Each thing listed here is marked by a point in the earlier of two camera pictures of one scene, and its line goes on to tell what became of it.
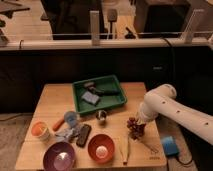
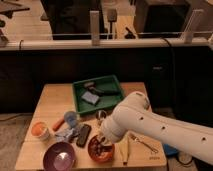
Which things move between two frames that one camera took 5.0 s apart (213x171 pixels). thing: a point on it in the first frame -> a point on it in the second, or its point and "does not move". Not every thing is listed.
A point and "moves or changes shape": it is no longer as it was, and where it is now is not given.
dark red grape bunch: x=135 y=130 moves or changes shape
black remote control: x=83 y=135 does not move
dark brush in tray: x=91 y=86 does not move
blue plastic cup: x=71 y=118 does not move
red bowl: x=101 y=148 does not move
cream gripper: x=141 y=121 -> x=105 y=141
